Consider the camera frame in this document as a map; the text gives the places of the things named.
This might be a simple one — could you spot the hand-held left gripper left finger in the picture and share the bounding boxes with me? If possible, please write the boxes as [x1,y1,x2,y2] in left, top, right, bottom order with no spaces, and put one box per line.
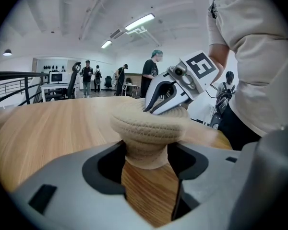
[9,139,159,230]

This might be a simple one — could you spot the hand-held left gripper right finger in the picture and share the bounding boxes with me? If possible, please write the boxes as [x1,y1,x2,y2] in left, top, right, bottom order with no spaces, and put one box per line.
[163,142,242,230]

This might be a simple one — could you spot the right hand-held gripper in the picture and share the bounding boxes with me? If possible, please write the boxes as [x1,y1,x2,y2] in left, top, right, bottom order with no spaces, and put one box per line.
[143,51,219,116]

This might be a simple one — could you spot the beige woven rope basket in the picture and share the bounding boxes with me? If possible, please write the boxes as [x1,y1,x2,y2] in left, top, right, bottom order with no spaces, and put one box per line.
[109,97,191,170]

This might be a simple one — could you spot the white desk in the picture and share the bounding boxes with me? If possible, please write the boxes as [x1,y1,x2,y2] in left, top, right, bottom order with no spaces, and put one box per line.
[121,83,140,98]
[40,82,72,103]

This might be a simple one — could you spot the black office chair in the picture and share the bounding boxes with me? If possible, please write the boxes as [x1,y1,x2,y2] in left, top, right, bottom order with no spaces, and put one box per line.
[104,75,113,90]
[44,61,83,100]

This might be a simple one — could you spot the person's black trousers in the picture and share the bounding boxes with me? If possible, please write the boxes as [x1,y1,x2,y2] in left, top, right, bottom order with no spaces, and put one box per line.
[217,99,264,151]

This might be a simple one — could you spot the ceiling air vent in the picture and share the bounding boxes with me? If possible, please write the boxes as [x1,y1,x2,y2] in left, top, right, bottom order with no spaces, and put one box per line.
[109,28,123,39]

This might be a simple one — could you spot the wooden table with white legs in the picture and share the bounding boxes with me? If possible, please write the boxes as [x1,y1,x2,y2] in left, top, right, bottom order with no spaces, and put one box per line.
[0,95,233,228]

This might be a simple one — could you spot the person's white t-shirt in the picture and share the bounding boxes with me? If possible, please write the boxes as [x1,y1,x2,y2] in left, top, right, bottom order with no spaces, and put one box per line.
[205,0,288,138]

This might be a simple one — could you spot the white computer monitor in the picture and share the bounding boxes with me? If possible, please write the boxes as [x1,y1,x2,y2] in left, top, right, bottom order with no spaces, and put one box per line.
[49,71,71,85]

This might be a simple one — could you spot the black metal railing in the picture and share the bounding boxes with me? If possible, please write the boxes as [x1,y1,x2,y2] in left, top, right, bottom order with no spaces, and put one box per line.
[0,71,50,110]

